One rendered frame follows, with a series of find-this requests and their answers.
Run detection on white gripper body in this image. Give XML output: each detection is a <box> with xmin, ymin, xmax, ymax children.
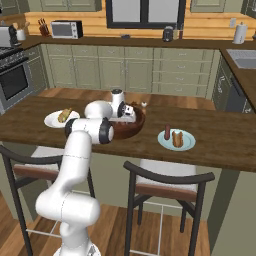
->
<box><xmin>124</xmin><ymin>104</ymin><xmax>137</xmax><ymax>122</ymax></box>

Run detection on brown wooden bowl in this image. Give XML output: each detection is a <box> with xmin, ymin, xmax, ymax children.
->
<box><xmin>109</xmin><ymin>105</ymin><xmax>147</xmax><ymax>141</ymax></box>

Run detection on dark red sausage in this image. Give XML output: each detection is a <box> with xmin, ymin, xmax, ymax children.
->
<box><xmin>163</xmin><ymin>124</ymin><xmax>171</xmax><ymax>141</ymax></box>

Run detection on light blue plate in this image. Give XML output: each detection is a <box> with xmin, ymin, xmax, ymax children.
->
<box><xmin>157</xmin><ymin>128</ymin><xmax>197</xmax><ymax>152</ymax></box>

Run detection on white plate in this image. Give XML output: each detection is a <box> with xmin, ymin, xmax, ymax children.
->
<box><xmin>43</xmin><ymin>109</ymin><xmax>81</xmax><ymax>130</ymax></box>

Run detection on green base cupboard run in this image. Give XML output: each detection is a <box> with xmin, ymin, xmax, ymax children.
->
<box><xmin>25</xmin><ymin>43</ymin><xmax>222</xmax><ymax>99</ymax></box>

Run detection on black round jar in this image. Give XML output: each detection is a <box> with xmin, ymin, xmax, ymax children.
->
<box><xmin>162</xmin><ymin>25</ymin><xmax>175</xmax><ymax>43</ymax></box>

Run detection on dark dishwasher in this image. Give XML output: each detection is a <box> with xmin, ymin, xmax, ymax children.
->
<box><xmin>211</xmin><ymin>56</ymin><xmax>253</xmax><ymax>114</ymax></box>

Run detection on silver toaster oven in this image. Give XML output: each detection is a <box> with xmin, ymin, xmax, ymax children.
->
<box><xmin>50</xmin><ymin>19</ymin><xmax>84</xmax><ymax>40</ymax></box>

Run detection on brown knife block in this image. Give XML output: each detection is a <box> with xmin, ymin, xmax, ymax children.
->
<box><xmin>37</xmin><ymin>17</ymin><xmax>51</xmax><ymax>38</ymax></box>

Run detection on steel range oven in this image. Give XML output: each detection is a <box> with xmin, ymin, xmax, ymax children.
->
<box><xmin>0</xmin><ymin>45</ymin><xmax>37</xmax><ymax>115</ymax></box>

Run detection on steel sink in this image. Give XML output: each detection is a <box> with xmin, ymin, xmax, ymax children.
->
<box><xmin>226</xmin><ymin>48</ymin><xmax>256</xmax><ymax>71</ymax></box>

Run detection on white utensil pot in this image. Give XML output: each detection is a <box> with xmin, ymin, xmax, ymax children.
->
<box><xmin>15</xmin><ymin>21</ymin><xmax>31</xmax><ymax>42</ymax></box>

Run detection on white paper towel roll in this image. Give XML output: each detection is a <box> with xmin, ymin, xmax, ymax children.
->
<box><xmin>232</xmin><ymin>21</ymin><xmax>249</xmax><ymax>45</ymax></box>

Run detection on silver toaster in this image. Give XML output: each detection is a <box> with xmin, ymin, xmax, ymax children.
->
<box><xmin>0</xmin><ymin>25</ymin><xmax>18</xmax><ymax>48</ymax></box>

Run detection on dark frame bar stool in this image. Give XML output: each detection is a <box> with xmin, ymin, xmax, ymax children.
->
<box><xmin>122</xmin><ymin>159</ymin><xmax>216</xmax><ymax>256</ymax></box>
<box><xmin>0</xmin><ymin>144</ymin><xmax>97</xmax><ymax>256</ymax></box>

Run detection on dark frame window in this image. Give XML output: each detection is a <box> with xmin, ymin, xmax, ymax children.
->
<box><xmin>105</xmin><ymin>0</ymin><xmax>187</xmax><ymax>30</ymax></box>

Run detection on green wall cupboards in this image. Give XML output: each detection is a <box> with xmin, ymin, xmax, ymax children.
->
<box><xmin>26</xmin><ymin>0</ymin><xmax>103</xmax><ymax>13</ymax></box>
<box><xmin>189</xmin><ymin>0</ymin><xmax>235</xmax><ymax>14</ymax></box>

